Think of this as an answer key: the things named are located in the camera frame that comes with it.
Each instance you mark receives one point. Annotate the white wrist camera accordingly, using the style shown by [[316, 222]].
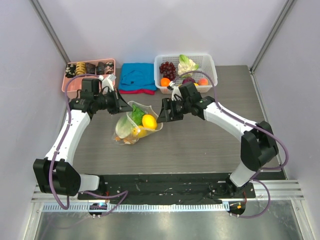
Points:
[[107, 82], [175, 92]]

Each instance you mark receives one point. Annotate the red grape bunch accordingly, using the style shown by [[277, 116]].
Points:
[[168, 70]]

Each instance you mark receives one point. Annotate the clear zip top bag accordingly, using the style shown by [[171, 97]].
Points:
[[150, 111]]

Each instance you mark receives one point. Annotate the yellow striped roll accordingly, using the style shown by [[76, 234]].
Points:
[[80, 68]]

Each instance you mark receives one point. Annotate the dark brown roll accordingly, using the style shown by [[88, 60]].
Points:
[[90, 68]]

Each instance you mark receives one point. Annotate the pink divided storage box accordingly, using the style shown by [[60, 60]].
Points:
[[74, 87]]

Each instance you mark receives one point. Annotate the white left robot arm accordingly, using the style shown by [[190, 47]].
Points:
[[55, 173]]

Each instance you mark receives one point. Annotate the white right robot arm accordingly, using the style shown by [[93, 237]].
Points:
[[257, 145]]

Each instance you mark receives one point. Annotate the pink floral roll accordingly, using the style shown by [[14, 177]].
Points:
[[109, 67]]

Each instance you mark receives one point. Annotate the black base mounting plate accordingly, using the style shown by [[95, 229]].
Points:
[[173, 188]]

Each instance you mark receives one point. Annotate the white plastic basket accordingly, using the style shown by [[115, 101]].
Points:
[[205, 64]]

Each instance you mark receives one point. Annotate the black roll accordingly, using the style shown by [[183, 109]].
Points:
[[100, 68]]

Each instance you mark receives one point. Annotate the magenta folded cloth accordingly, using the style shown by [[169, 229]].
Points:
[[139, 91]]

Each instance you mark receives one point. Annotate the green lettuce leaf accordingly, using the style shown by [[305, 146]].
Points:
[[129, 120]]

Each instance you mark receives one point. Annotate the peach fruit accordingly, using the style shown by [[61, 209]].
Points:
[[203, 82]]

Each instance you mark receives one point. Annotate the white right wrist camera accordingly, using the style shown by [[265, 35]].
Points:
[[175, 92]]

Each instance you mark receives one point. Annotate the yellow mango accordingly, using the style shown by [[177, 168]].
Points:
[[139, 132]]

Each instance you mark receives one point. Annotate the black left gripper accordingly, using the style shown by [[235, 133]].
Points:
[[119, 104]]

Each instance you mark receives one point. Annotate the purple red onion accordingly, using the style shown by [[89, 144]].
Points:
[[188, 79]]

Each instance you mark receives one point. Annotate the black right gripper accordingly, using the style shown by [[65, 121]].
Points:
[[171, 109]]

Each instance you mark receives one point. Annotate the dark floral sushi roll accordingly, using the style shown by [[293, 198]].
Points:
[[70, 70]]

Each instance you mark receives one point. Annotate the blue folded cloth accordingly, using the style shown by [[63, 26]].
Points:
[[137, 76]]

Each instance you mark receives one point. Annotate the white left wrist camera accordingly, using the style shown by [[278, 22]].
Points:
[[107, 82]]

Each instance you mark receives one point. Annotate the orange fruit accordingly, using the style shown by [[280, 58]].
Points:
[[165, 82]]

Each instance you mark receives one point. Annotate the white slotted cable duct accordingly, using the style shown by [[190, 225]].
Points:
[[95, 207]]

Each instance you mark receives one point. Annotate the yellow lemon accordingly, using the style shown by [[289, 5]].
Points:
[[149, 122]]

